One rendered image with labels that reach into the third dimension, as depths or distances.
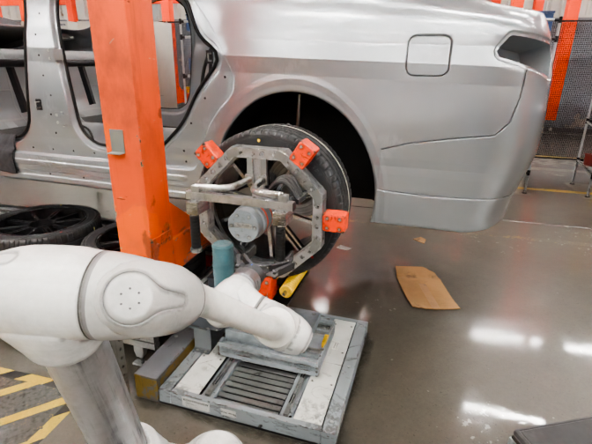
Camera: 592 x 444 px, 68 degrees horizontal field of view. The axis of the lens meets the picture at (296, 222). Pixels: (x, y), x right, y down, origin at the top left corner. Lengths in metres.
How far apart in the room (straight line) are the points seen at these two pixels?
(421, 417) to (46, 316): 1.73
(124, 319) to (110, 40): 1.33
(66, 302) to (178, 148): 1.74
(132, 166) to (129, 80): 0.32
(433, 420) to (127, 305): 1.72
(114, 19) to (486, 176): 1.54
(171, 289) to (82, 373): 0.26
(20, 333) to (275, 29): 1.62
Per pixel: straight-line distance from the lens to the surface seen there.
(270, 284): 1.88
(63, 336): 0.70
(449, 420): 2.16
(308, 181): 1.67
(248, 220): 1.64
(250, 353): 2.16
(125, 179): 1.85
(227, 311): 0.91
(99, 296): 0.62
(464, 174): 1.96
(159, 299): 0.60
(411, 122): 1.93
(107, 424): 0.94
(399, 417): 2.12
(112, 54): 1.79
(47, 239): 2.77
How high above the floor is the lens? 1.44
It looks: 20 degrees down
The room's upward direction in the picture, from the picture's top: 1 degrees clockwise
